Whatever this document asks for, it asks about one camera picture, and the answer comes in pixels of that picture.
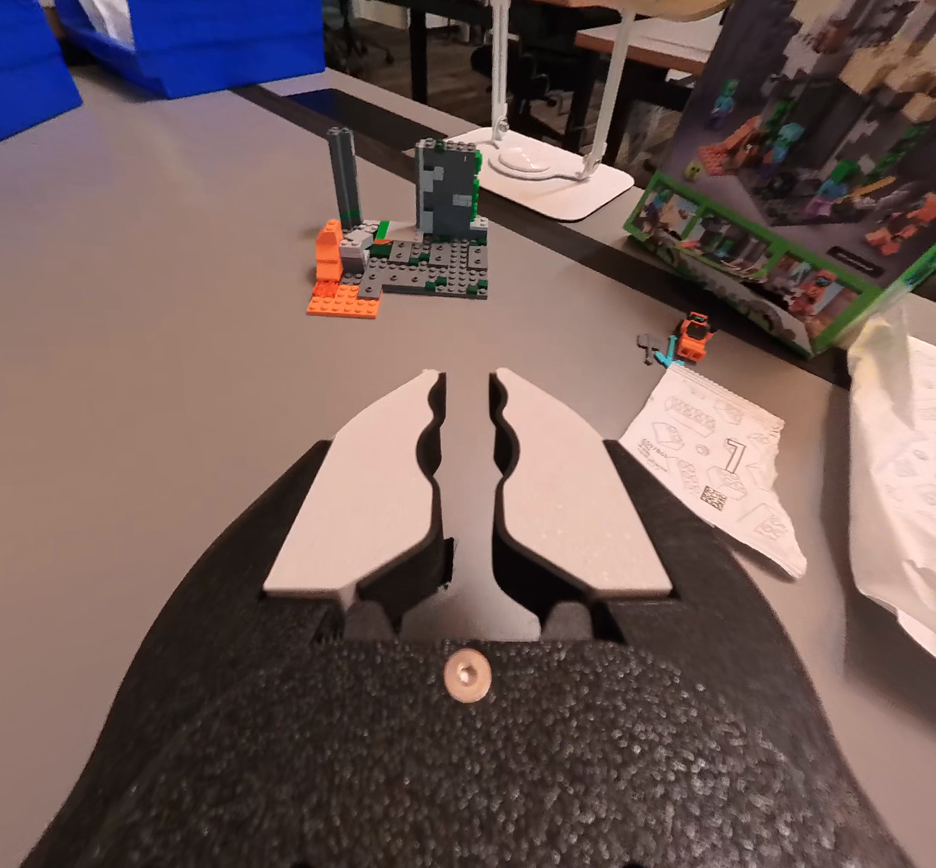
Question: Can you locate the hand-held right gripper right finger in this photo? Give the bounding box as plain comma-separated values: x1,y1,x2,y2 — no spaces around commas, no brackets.
488,368,674,638

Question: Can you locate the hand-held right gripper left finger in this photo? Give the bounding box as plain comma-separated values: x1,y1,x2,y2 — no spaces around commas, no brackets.
262,369,454,638

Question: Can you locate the partly built grey lego model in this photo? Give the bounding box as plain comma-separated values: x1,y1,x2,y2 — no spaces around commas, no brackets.
307,128,489,319

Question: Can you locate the torn white printed paper bag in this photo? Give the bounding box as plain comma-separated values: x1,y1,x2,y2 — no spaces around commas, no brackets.
847,312,936,657

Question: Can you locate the blue plastic bin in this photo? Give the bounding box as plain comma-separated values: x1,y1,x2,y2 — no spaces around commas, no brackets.
44,0,326,100
0,0,83,141

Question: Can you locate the small orange lego figure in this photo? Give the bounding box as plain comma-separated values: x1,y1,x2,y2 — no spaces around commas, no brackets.
636,311,718,369

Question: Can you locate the green lego set box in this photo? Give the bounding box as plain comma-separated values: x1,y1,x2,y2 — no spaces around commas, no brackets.
623,0,936,359

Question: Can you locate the small torn white paper bag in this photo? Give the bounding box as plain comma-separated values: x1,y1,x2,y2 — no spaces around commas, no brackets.
620,364,807,580

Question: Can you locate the white stand with wooden board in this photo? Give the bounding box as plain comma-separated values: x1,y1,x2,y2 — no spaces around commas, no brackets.
428,0,767,222

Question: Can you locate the black office chair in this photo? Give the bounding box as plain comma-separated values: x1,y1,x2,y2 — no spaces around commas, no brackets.
468,42,560,112

